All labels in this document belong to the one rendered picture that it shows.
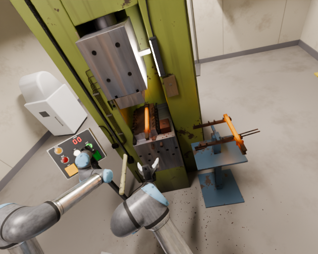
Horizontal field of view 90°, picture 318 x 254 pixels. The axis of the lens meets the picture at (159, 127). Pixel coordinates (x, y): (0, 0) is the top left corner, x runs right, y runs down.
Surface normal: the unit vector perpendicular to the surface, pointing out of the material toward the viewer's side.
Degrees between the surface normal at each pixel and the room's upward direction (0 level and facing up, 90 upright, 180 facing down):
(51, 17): 90
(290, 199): 0
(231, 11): 90
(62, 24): 90
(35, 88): 71
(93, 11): 90
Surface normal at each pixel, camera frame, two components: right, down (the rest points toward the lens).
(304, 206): -0.27, -0.72
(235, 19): -0.18, 0.69
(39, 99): -0.22, 0.42
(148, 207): 0.11, -0.28
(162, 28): 0.07, 0.65
